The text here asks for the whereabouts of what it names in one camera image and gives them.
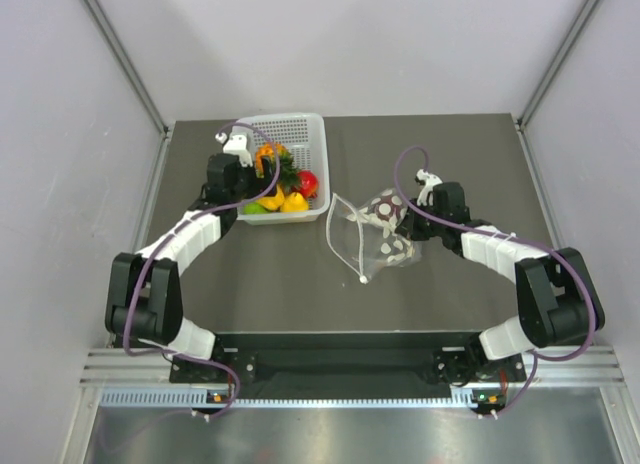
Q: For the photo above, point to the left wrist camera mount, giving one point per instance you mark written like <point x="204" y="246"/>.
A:
<point x="236" y="145"/>

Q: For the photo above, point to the polka dot zip bag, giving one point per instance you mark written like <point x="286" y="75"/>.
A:
<point x="364" y="247"/>

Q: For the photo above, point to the purple fake fruit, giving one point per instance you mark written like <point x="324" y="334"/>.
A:
<point x="387" y="209"/>

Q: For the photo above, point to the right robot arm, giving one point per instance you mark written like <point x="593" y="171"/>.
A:
<point x="557" y="302"/>

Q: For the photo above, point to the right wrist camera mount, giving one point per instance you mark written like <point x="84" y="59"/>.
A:
<point x="427" y="181"/>

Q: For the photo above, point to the red fake pomegranate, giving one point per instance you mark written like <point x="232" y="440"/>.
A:
<point x="308" y="184"/>

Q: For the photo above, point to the right aluminium frame post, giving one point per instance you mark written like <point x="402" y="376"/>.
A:
<point x="559" y="58"/>

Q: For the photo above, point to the yellow fake bell pepper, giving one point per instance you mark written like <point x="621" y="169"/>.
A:
<point x="273" y="203"/>

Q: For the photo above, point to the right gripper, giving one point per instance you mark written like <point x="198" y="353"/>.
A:
<point x="408" y="227"/>

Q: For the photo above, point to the orange fake pineapple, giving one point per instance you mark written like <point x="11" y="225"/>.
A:
<point x="288" y="174"/>

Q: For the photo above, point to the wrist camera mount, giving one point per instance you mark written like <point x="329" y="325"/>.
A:
<point x="236" y="145"/>
<point x="427" y="181"/>

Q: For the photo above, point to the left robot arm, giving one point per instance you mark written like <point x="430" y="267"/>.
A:
<point x="144" y="300"/>

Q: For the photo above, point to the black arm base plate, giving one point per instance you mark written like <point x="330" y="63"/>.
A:
<point x="346" y="365"/>

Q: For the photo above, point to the left aluminium frame post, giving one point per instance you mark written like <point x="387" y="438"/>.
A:
<point x="118" y="51"/>

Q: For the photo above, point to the aluminium frame post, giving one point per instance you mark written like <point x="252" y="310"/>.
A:
<point x="559" y="58"/>
<point x="118" y="51"/>

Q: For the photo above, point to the slotted cable duct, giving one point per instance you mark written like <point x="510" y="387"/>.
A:
<point x="201" y="398"/>

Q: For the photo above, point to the yellow fake pear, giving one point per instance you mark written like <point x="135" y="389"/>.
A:
<point x="294" y="202"/>

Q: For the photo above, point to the green fake fruit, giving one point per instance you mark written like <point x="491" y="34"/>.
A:
<point x="254" y="208"/>

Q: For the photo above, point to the white plastic basket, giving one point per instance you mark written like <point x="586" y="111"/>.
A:
<point x="303" y="135"/>

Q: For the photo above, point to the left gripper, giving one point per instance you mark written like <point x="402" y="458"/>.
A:
<point x="259" y="185"/>

